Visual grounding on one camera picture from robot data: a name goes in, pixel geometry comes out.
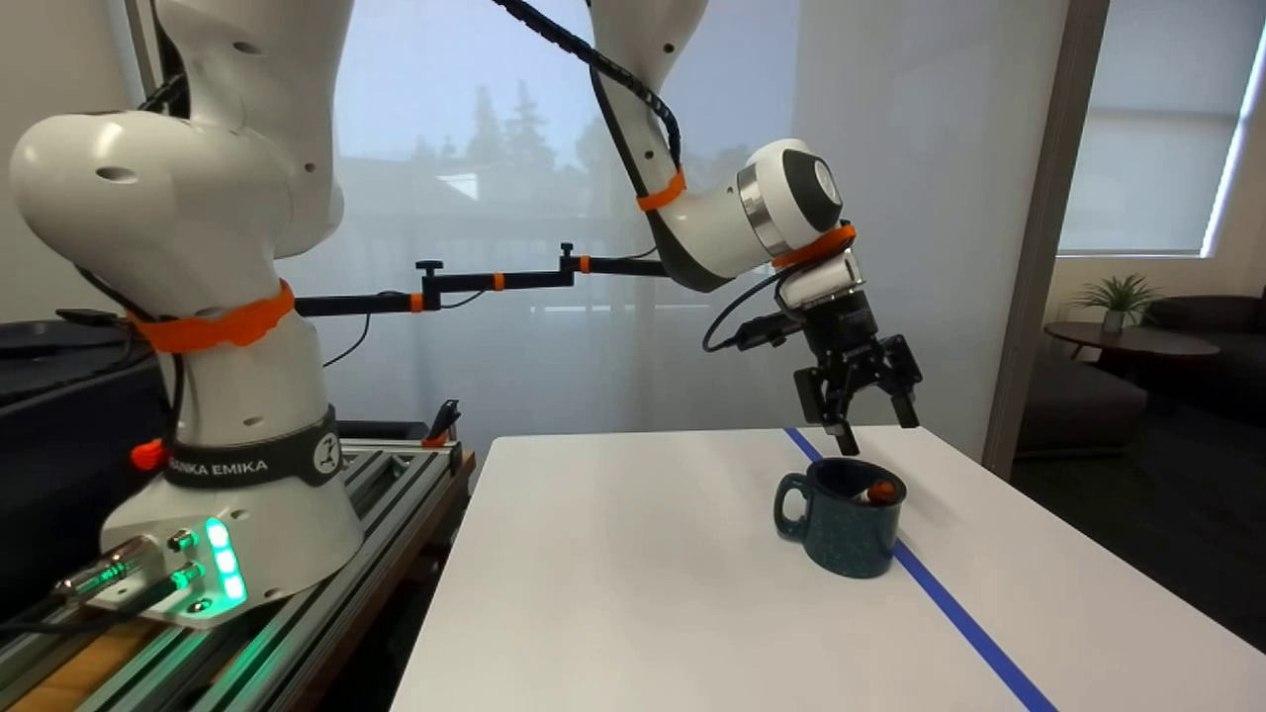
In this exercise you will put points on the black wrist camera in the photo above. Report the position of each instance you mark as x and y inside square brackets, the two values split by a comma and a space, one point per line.
[770, 329]

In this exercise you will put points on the blue tape line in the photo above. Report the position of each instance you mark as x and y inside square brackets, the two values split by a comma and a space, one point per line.
[969, 619]

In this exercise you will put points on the white window blind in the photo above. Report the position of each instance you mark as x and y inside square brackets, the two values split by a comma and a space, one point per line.
[1148, 119]

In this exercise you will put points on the black equipment box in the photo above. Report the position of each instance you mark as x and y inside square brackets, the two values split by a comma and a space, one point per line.
[66, 449]

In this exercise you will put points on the dark teal speckled mug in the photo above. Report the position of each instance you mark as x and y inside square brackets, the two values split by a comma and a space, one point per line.
[844, 529]

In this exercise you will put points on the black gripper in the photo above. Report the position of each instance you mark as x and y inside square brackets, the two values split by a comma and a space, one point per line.
[833, 335]

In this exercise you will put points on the grey window pillar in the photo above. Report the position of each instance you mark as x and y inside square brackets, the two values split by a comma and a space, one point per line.
[1043, 238]

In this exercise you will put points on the dark sofa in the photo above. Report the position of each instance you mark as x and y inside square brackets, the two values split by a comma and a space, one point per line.
[1206, 350]

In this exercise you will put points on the dark round side table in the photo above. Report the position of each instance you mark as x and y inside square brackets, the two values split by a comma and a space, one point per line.
[1132, 341]

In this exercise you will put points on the small potted plant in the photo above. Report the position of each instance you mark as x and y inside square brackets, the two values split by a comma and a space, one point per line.
[1121, 299]

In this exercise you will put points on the orange marker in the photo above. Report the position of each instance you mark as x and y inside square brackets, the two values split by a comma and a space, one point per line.
[878, 492]

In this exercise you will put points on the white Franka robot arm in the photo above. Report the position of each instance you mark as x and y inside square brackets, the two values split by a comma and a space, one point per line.
[183, 201]

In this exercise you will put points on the black camera boom rod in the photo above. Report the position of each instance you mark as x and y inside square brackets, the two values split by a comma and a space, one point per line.
[515, 277]

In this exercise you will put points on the aluminium rail frame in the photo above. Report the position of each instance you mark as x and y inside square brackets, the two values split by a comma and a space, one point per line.
[331, 594]

